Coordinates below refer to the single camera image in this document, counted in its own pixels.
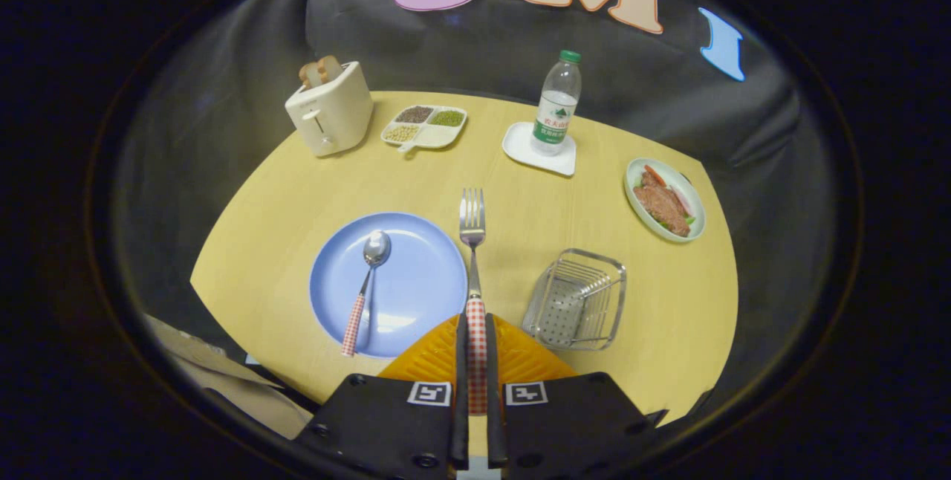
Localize fork with red checkered handle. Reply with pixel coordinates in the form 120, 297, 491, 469
458, 188, 489, 416

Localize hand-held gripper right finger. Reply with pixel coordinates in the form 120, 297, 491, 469
484, 313, 668, 480

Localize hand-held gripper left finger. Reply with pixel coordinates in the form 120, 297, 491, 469
293, 314, 470, 480

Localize pale green oval plate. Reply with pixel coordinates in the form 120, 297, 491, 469
624, 158, 707, 244

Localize black backdrop cloth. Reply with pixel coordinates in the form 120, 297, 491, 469
111, 0, 833, 421

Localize cream white toaster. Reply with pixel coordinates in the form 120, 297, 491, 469
285, 61, 374, 158

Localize spoon with red checkered handle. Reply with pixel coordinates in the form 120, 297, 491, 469
341, 230, 392, 358

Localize blue round plate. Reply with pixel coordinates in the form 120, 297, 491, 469
309, 213, 469, 359

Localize person's beige clothing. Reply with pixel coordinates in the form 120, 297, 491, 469
145, 314, 313, 440

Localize white divided tray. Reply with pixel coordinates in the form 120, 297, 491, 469
380, 105, 468, 154

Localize white square coaster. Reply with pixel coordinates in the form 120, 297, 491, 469
502, 122, 577, 177

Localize metal wire basket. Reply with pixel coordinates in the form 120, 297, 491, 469
522, 248, 627, 351

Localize clear green-capped water bottle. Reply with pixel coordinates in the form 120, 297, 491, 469
530, 50, 582, 157

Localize brown meat slices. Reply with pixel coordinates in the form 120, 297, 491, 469
634, 170, 692, 237

